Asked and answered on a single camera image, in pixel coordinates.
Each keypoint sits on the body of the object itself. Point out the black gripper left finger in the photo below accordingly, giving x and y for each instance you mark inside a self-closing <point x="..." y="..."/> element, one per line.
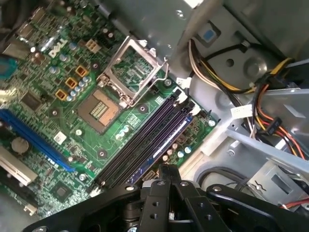
<point x="154" y="212"/>

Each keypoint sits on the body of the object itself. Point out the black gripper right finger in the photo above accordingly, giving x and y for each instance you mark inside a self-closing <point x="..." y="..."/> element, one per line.
<point x="195" y="212"/>

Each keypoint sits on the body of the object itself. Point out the green motherboard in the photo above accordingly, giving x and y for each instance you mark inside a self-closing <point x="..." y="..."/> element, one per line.
<point x="89" y="145"/>

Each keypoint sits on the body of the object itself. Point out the CPU socket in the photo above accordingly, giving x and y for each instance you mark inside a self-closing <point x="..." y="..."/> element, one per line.
<point x="100" y="111"/>

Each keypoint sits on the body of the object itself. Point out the black expansion slot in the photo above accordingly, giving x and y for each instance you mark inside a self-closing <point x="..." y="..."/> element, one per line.
<point x="17" y="193"/>

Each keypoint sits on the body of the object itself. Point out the metal optical drive cage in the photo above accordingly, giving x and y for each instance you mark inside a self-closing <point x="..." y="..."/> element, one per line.
<point x="289" y="108"/>

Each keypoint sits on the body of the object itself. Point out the blue expansion slot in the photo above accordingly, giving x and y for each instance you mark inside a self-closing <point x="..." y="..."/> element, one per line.
<point x="31" y="137"/>

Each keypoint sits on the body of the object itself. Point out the white expansion slot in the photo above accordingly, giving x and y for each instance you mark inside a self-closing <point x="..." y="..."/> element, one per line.
<point x="17" y="166"/>

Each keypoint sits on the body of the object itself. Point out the round coin cell battery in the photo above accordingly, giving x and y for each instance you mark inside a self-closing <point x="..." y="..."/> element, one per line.
<point x="19" y="146"/>

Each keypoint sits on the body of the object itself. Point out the metal socket cover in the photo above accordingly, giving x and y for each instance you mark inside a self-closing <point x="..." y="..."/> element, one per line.
<point x="116" y="56"/>

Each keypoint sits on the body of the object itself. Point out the black open PC case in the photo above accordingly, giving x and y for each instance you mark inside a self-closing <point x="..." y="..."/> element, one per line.
<point x="265" y="24"/>

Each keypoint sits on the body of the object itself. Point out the blue port connector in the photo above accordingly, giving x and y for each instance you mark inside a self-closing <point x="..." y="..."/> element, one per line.
<point x="7" y="68"/>

